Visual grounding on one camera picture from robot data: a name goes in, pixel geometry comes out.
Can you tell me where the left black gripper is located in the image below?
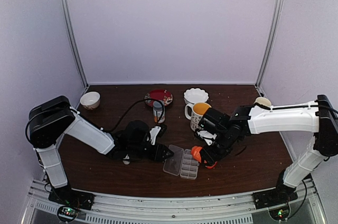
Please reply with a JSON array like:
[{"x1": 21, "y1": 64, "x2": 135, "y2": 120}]
[{"x1": 128, "y1": 142, "x2": 174, "y2": 162}]

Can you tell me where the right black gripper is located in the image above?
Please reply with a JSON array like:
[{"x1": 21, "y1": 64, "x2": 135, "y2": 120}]
[{"x1": 200, "y1": 130, "x2": 235, "y2": 166}]

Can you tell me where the orange pill bottle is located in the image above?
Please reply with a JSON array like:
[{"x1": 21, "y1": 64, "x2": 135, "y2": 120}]
[{"x1": 191, "y1": 146, "x2": 218, "y2": 169}]

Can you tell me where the clear plastic pill organizer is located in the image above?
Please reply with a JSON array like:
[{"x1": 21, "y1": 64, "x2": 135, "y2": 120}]
[{"x1": 163, "y1": 145, "x2": 199, "y2": 180}]

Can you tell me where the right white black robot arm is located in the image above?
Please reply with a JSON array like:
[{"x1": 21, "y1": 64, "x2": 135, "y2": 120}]
[{"x1": 191, "y1": 95, "x2": 337, "y2": 204}]

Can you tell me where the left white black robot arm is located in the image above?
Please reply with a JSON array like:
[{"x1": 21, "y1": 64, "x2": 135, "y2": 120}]
[{"x1": 25, "y1": 96, "x2": 174, "y2": 205}]

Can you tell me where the small white bottle left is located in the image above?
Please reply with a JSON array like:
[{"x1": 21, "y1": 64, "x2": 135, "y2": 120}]
[{"x1": 122, "y1": 155, "x2": 130, "y2": 165}]

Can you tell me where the grey lid pill bottle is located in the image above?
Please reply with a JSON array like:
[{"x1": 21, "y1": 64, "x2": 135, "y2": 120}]
[{"x1": 153, "y1": 100, "x2": 165, "y2": 124}]

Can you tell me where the patterned mug yellow inside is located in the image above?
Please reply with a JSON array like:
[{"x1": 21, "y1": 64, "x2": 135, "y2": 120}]
[{"x1": 184, "y1": 102, "x2": 211, "y2": 131}]

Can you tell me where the red patterned plate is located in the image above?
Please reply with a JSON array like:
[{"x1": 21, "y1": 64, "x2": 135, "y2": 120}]
[{"x1": 144, "y1": 89, "x2": 173, "y2": 107}]

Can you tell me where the white scalloped bowl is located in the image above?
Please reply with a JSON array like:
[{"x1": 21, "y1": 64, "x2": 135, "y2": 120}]
[{"x1": 184, "y1": 88, "x2": 209, "y2": 104}]

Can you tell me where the cream ribbed mug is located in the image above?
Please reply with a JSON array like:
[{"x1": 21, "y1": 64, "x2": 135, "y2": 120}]
[{"x1": 254, "y1": 97, "x2": 272, "y2": 107}]

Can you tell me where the small white bowl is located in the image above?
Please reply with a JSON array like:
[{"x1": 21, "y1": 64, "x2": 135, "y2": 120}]
[{"x1": 80, "y1": 91, "x2": 100, "y2": 110}]

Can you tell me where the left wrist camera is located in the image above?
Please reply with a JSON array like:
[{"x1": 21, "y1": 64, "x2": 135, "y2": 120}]
[{"x1": 149, "y1": 124, "x2": 167, "y2": 145}]

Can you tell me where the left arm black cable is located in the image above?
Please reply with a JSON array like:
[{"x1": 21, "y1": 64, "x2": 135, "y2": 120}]
[{"x1": 105, "y1": 99, "x2": 166, "y2": 133}]

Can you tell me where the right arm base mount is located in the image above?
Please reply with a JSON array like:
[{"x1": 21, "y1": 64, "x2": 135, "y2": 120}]
[{"x1": 252, "y1": 189, "x2": 298, "y2": 209}]

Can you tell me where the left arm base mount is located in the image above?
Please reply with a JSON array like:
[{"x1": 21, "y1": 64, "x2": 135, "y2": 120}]
[{"x1": 48, "y1": 190, "x2": 95, "y2": 210}]

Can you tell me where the front aluminium rail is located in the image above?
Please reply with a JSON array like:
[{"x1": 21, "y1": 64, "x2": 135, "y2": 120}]
[{"x1": 18, "y1": 179, "x2": 328, "y2": 223}]

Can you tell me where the right aluminium frame post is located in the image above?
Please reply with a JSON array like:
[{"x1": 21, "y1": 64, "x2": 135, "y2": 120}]
[{"x1": 255, "y1": 0, "x2": 284, "y2": 92}]

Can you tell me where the aluminium frame post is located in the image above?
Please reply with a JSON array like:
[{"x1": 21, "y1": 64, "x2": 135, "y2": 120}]
[
  {"x1": 255, "y1": 0, "x2": 284, "y2": 92},
  {"x1": 60, "y1": 0, "x2": 89, "y2": 90}
]

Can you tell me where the left aluminium frame post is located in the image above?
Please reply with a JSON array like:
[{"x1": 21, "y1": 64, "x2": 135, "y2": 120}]
[{"x1": 60, "y1": 0, "x2": 89, "y2": 90}]

